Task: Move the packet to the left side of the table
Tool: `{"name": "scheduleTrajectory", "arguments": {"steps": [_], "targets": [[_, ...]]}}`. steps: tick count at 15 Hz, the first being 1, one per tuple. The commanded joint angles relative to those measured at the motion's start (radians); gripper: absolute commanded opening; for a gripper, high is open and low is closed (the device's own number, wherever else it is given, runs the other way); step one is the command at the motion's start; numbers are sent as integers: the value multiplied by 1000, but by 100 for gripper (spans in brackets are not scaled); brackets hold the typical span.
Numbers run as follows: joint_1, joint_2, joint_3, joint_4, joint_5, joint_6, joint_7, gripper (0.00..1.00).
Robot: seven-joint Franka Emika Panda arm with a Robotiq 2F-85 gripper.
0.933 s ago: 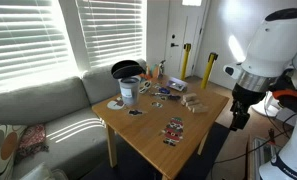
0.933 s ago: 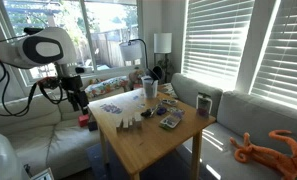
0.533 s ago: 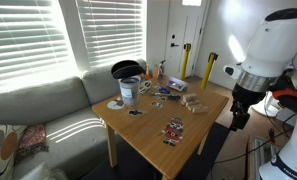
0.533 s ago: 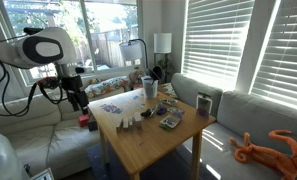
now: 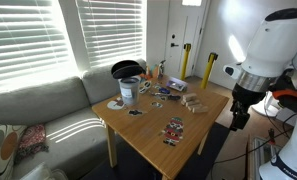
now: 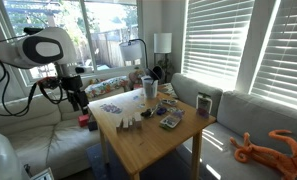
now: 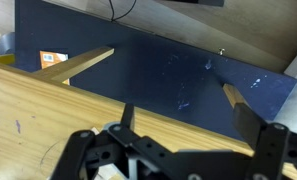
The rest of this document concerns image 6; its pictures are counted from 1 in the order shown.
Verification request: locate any red box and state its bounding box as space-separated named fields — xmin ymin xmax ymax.
xmin=78 ymin=114 xmax=89 ymax=127

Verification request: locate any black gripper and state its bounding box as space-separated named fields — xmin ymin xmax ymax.
xmin=61 ymin=75 xmax=89 ymax=115

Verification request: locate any floral cushion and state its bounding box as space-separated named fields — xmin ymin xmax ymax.
xmin=85 ymin=76 xmax=129 ymax=99

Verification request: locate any row of wooden blocks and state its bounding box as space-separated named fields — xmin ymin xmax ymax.
xmin=116 ymin=112 xmax=142 ymax=132

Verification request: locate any white leather sofa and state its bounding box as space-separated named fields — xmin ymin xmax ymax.
xmin=0 ymin=95 xmax=100 ymax=179

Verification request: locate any white floor lamp shade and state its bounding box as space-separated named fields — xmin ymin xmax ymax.
xmin=154 ymin=33 xmax=172 ymax=53

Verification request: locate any black small toy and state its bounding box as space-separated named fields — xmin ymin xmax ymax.
xmin=140 ymin=109 xmax=152 ymax=117

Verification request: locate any arched lamp white shade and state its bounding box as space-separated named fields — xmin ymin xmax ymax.
xmin=119 ymin=41 xmax=142 ymax=61

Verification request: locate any wooden table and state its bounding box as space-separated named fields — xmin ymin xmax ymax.
xmin=88 ymin=89 xmax=216 ymax=180

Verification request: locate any grey fabric sofa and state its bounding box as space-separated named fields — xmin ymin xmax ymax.
xmin=171 ymin=73 xmax=297 ymax=180

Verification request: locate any black hat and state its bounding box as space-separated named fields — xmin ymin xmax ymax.
xmin=145 ymin=66 xmax=164 ymax=80

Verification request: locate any blue small toy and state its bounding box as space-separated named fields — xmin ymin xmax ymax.
xmin=156 ymin=107 xmax=167 ymax=115

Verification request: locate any orange plush octopus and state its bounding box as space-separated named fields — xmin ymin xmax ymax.
xmin=230 ymin=129 xmax=297 ymax=180

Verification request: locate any dark blue box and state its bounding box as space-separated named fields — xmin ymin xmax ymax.
xmin=87 ymin=115 xmax=98 ymax=131

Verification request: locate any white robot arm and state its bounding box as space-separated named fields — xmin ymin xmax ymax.
xmin=0 ymin=27 xmax=89 ymax=117

